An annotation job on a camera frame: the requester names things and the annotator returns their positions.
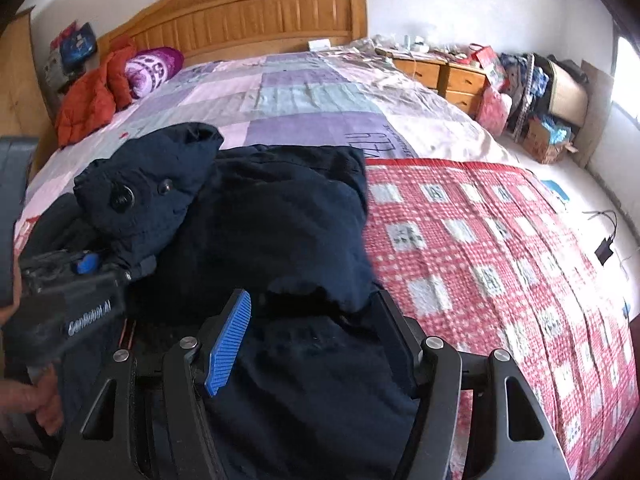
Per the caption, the person's left hand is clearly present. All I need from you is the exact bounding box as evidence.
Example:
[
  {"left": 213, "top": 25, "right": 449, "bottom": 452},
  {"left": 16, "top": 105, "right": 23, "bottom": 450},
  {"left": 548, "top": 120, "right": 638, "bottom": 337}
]
[{"left": 0, "top": 366, "right": 65, "bottom": 436}]

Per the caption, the red gift box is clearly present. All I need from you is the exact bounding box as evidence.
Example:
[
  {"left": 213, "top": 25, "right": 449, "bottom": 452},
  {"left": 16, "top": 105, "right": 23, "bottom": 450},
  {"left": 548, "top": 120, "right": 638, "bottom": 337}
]
[{"left": 470, "top": 45, "right": 501, "bottom": 71}]

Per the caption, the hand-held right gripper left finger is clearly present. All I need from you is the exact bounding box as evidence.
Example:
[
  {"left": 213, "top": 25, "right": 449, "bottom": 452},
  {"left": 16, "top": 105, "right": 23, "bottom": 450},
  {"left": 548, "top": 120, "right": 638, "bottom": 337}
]
[{"left": 52, "top": 289, "right": 252, "bottom": 480}]

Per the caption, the blue-green poster sheet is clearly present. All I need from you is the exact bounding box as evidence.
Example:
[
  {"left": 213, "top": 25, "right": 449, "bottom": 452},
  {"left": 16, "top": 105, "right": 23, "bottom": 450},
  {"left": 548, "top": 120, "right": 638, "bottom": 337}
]
[{"left": 542, "top": 179, "right": 571, "bottom": 206}]

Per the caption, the red checked blanket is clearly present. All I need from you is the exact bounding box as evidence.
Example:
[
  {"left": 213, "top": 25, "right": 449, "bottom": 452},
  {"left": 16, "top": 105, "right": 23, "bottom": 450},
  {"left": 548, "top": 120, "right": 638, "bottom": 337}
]
[{"left": 362, "top": 157, "right": 636, "bottom": 480}]

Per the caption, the purple printed pillow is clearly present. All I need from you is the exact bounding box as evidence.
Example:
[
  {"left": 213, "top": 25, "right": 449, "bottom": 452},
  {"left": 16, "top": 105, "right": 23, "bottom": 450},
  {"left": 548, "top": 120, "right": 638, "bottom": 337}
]
[{"left": 125, "top": 46, "right": 185, "bottom": 101}]

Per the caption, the pastel patchwork bed sheet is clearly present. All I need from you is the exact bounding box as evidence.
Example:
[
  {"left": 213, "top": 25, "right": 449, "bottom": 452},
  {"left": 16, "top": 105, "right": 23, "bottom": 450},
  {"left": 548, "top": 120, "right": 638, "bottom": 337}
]
[{"left": 12, "top": 50, "right": 521, "bottom": 261}]

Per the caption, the orange-red padded jacket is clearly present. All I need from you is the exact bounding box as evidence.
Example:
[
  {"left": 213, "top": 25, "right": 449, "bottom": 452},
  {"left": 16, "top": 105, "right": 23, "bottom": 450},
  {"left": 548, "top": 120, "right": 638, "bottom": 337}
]
[{"left": 55, "top": 37, "right": 138, "bottom": 148}]

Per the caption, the window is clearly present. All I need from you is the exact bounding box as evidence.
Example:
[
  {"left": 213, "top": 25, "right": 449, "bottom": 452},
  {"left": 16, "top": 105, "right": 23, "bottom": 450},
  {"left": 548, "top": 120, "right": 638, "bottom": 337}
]
[{"left": 612, "top": 35, "right": 640, "bottom": 126}]

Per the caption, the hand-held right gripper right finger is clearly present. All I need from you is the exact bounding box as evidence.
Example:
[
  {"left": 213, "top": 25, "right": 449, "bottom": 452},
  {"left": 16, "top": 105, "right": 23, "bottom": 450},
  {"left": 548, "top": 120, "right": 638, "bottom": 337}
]
[{"left": 372, "top": 290, "right": 571, "bottom": 480}]

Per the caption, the navy blue padded jacket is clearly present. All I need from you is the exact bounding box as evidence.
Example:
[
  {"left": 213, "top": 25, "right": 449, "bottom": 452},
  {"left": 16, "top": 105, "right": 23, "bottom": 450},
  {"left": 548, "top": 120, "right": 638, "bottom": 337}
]
[{"left": 17, "top": 122, "right": 466, "bottom": 480}]

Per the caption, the wooden bed headboard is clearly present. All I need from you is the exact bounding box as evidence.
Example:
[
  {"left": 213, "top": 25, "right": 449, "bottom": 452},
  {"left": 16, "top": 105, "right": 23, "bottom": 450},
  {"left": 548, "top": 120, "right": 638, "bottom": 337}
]
[{"left": 97, "top": 0, "right": 368, "bottom": 68}]

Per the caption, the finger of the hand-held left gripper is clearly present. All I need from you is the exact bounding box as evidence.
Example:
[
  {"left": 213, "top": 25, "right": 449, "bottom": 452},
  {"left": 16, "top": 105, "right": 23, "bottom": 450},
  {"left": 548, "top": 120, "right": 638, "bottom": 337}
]
[
  {"left": 97, "top": 266, "right": 135, "bottom": 292},
  {"left": 70, "top": 252, "right": 103, "bottom": 276}
]

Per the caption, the wooden wardrobe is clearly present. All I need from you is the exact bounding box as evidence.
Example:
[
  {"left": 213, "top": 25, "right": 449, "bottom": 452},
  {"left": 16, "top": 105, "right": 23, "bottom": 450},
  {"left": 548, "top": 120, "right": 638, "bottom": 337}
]
[{"left": 0, "top": 7, "right": 56, "bottom": 186}]

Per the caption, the heap of mixed clothes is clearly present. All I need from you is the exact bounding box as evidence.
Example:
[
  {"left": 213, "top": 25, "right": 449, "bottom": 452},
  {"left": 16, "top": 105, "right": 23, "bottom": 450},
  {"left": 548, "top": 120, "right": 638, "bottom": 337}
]
[{"left": 500, "top": 52, "right": 551, "bottom": 131}]

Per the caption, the open cardboard box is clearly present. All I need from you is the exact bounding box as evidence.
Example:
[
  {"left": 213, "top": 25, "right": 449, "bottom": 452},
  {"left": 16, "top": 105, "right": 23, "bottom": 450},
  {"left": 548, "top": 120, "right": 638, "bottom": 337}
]
[{"left": 522, "top": 115, "right": 578, "bottom": 163}]

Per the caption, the dark grey panel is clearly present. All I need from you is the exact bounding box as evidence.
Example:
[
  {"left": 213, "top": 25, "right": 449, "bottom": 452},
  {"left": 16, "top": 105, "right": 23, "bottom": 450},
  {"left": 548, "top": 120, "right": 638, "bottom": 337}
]
[{"left": 0, "top": 137, "right": 39, "bottom": 306}]

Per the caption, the flat cardboard sheet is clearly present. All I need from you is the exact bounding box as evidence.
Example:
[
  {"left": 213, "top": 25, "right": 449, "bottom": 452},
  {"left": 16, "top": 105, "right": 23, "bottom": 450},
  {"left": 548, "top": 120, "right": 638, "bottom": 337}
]
[{"left": 575, "top": 60, "right": 616, "bottom": 168}]

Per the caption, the pink bag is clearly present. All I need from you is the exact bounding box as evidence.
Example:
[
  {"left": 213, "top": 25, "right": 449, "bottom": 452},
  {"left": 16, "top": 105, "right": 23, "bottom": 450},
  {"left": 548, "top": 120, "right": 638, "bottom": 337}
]
[{"left": 475, "top": 85, "right": 513, "bottom": 138}]

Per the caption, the wooden nightstand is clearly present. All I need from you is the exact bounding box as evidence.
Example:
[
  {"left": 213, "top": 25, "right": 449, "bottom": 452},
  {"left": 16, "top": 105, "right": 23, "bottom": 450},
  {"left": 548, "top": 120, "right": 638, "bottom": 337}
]
[
  {"left": 445, "top": 62, "right": 488, "bottom": 116},
  {"left": 390, "top": 55, "right": 448, "bottom": 96}
]

